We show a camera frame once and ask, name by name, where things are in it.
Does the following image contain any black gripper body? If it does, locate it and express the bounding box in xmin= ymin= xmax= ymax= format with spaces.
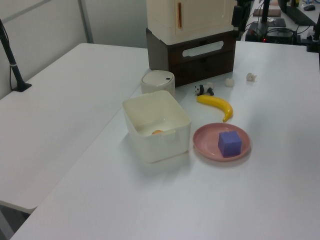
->
xmin=231 ymin=0 xmax=253 ymax=29

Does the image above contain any brown drawer white handle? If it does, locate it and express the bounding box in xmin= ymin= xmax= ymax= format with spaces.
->
xmin=169 ymin=31 xmax=237 ymax=66

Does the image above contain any brown drawer dark knob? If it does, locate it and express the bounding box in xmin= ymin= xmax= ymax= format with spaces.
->
xmin=171 ymin=48 xmax=236 ymax=88

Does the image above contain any brown drawer cabinet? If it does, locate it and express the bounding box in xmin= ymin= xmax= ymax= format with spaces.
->
xmin=146 ymin=27 xmax=238 ymax=88

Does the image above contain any black pole stand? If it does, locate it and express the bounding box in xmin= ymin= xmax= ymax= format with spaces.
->
xmin=249 ymin=0 xmax=287 ymax=29

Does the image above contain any black computer box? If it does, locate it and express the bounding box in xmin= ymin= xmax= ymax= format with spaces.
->
xmin=246 ymin=23 xmax=301 ymax=45

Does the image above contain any toy panda figure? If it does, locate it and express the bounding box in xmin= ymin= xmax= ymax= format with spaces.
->
xmin=194 ymin=82 xmax=215 ymax=97

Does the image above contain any black clamp stand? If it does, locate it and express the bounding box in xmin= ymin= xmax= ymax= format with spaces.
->
xmin=306 ymin=22 xmax=320 ymax=53

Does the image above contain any yellow banana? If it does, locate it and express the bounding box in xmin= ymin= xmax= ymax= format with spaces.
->
xmin=196 ymin=94 xmax=234 ymax=123

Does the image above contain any cream upper cabinet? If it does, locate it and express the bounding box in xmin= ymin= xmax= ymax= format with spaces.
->
xmin=146 ymin=0 xmax=237 ymax=46

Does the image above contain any small white lidded bin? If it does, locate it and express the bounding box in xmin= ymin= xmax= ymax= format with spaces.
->
xmin=140 ymin=69 xmax=176 ymax=97

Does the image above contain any purple cube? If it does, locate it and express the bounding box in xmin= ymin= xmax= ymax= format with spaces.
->
xmin=217 ymin=130 xmax=243 ymax=158

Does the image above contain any pink plate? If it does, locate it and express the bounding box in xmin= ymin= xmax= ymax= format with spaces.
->
xmin=192 ymin=122 xmax=252 ymax=162

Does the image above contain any cream plastic storage box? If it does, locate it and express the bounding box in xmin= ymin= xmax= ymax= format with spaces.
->
xmin=121 ymin=90 xmax=193 ymax=165

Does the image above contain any black camera stand pole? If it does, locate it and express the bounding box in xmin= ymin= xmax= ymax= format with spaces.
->
xmin=0 ymin=18 xmax=33 ymax=93

